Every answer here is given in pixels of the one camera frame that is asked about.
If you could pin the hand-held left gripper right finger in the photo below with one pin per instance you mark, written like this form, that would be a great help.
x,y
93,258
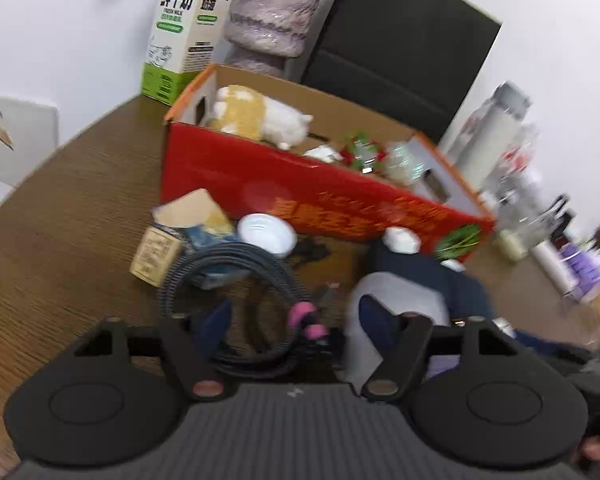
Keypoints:
x,y
375,322

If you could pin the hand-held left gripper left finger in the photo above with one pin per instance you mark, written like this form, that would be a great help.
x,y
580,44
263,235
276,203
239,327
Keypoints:
x,y
214,321

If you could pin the pale grey soft pouch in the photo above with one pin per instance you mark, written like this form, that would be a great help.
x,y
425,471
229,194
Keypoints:
x,y
405,295

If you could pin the navy fabric pouch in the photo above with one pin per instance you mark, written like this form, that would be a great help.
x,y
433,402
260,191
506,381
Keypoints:
x,y
430,272

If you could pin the blue printed packet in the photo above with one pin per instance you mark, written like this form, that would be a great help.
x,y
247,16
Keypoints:
x,y
210,237

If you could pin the small white plastic object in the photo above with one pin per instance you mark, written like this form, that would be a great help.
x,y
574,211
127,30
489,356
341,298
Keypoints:
x,y
402,240
452,265

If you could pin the small kraft paper box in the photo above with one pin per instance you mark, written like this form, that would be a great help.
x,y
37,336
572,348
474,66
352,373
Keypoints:
x,y
155,255

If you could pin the white bowl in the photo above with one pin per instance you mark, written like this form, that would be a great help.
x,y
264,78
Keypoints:
x,y
267,232

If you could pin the tan cardboard packet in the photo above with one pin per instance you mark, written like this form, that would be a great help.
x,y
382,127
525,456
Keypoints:
x,y
192,207

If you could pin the red cardboard box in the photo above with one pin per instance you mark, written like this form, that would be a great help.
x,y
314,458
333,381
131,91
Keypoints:
x,y
280,180

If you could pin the wooden desktop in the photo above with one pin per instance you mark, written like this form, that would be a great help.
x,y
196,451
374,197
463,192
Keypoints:
x,y
55,220

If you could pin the purple tissue pack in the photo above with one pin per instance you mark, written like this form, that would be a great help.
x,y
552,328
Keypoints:
x,y
585,267

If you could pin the white power strip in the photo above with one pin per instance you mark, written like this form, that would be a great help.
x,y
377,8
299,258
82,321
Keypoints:
x,y
550,267

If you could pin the white candle in glass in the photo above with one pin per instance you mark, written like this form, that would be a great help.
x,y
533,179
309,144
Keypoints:
x,y
511,246

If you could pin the clear crinkled plastic packet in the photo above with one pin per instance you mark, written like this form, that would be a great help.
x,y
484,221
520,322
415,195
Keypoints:
x,y
402,162

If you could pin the red green wrapped packet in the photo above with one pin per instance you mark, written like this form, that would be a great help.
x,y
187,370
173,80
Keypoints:
x,y
361,151

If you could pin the black upright device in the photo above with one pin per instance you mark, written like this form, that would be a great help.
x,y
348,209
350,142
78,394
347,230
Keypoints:
x,y
560,220

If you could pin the white yellow plush toy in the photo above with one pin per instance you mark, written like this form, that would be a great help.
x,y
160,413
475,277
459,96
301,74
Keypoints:
x,y
280,117

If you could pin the clear water bottle red label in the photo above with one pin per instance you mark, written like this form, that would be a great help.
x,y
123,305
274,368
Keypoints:
x,y
520,165

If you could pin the white thermos bottle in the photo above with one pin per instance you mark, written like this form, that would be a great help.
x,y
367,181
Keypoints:
x,y
490,135

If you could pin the black paper bag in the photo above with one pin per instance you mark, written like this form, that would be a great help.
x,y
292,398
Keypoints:
x,y
405,50

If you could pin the green white milk carton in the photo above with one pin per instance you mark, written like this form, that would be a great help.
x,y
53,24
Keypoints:
x,y
180,35

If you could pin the pink marbled vase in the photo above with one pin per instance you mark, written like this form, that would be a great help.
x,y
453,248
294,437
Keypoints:
x,y
275,10

